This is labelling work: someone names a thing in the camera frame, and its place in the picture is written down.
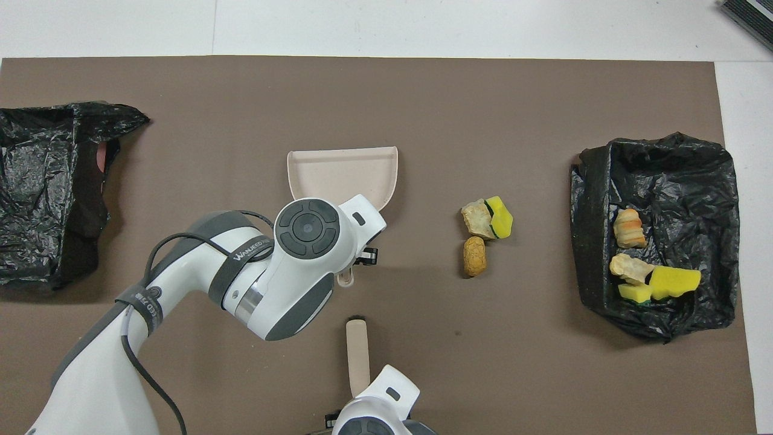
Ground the beige plastic dustpan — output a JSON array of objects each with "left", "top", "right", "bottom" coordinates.
[{"left": 287, "top": 146, "right": 399, "bottom": 288}]

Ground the dark ribbed object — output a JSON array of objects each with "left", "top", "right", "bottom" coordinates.
[{"left": 720, "top": 0, "right": 773, "bottom": 53}]

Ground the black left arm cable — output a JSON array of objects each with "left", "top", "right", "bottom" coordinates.
[{"left": 121, "top": 208, "right": 278, "bottom": 435}]

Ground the brown table mat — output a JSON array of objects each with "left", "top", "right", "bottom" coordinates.
[{"left": 0, "top": 56, "right": 757, "bottom": 435}]

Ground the orange striped croissant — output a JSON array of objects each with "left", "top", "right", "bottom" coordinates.
[{"left": 614, "top": 208, "right": 647, "bottom": 250}]

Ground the yellow green sponge piece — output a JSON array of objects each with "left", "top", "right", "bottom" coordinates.
[{"left": 485, "top": 196, "right": 514, "bottom": 239}]

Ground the black trash bag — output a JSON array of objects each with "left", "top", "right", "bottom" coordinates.
[
  {"left": 569, "top": 132, "right": 741, "bottom": 344},
  {"left": 0, "top": 101, "right": 150, "bottom": 289}
]

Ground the pale bread chunk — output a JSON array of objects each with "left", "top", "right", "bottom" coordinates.
[
  {"left": 609, "top": 253, "right": 656, "bottom": 286},
  {"left": 461, "top": 199, "right": 497, "bottom": 240}
]

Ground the brown bread roll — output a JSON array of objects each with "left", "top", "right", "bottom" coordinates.
[{"left": 463, "top": 236, "right": 487, "bottom": 277}]

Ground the beige hand brush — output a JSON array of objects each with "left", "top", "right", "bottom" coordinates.
[{"left": 345, "top": 315, "right": 371, "bottom": 399}]

